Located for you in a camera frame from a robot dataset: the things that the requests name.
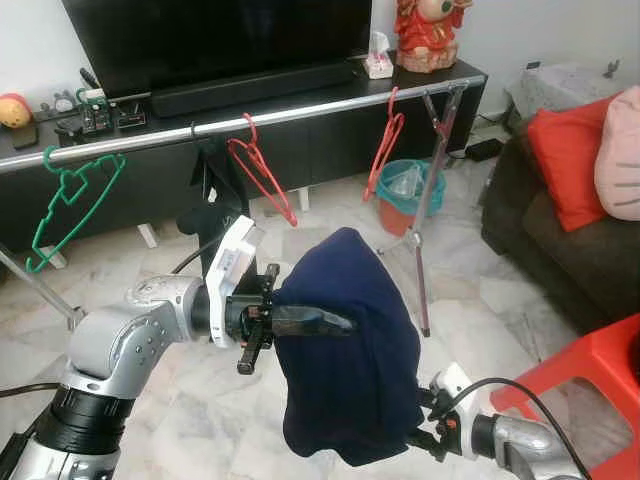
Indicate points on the white green mug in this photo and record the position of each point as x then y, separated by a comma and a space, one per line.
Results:
92, 105

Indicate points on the black TV console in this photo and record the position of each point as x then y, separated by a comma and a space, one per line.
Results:
320, 150

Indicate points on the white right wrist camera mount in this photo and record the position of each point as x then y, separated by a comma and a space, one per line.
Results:
455, 385

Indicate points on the navy blue garment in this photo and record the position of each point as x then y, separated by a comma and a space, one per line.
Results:
350, 380

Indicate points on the white tissue box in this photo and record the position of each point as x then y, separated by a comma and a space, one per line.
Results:
379, 60

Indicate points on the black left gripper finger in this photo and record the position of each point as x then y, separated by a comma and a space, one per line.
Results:
315, 320

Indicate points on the red costumed doll figurine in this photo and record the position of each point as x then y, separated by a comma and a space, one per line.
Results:
430, 40

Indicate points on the black t-shirt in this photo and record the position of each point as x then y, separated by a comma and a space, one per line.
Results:
220, 190

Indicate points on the silver metal clothes rack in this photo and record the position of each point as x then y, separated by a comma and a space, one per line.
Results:
300, 112

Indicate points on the black television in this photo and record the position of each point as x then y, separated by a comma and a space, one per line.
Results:
200, 40

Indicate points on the red cushion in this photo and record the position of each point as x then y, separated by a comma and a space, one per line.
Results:
570, 160

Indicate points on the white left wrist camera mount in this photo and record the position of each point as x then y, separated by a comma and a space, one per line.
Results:
235, 260

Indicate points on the green plastic hanger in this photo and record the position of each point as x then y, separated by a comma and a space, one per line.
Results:
75, 188

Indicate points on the red plastic stool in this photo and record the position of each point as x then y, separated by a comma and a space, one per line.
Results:
600, 350

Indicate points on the orange bin with teal bag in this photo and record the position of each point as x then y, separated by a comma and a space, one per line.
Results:
395, 215

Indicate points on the dark grey sofa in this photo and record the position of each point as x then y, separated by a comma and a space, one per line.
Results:
560, 260

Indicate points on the pink cat pillow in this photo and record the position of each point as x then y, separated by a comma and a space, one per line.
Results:
620, 150

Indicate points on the red plastic hanger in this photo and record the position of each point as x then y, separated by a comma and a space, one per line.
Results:
248, 143
393, 125

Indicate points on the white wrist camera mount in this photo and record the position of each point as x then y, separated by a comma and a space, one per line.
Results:
235, 260
455, 385

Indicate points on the side table with lace cloth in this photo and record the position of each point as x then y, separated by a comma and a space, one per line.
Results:
560, 85

